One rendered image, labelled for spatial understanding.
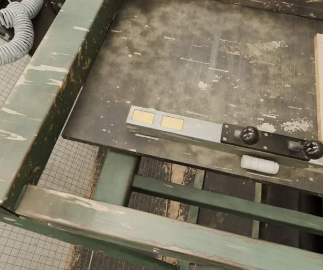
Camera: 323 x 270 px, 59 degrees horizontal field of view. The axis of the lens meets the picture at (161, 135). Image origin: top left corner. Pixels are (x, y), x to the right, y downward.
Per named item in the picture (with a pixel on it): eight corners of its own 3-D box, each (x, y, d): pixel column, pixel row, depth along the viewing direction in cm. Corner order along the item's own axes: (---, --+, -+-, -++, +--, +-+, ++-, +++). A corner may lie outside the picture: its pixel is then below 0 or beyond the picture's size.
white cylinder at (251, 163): (239, 169, 66) (274, 177, 66) (243, 164, 64) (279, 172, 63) (241, 157, 68) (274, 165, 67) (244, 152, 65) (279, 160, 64)
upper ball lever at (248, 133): (244, 144, 66) (260, 148, 52) (228, 141, 66) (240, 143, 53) (248, 128, 66) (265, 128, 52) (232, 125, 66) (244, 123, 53)
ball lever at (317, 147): (297, 156, 65) (327, 162, 52) (280, 152, 65) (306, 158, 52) (301, 140, 65) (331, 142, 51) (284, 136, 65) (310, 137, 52)
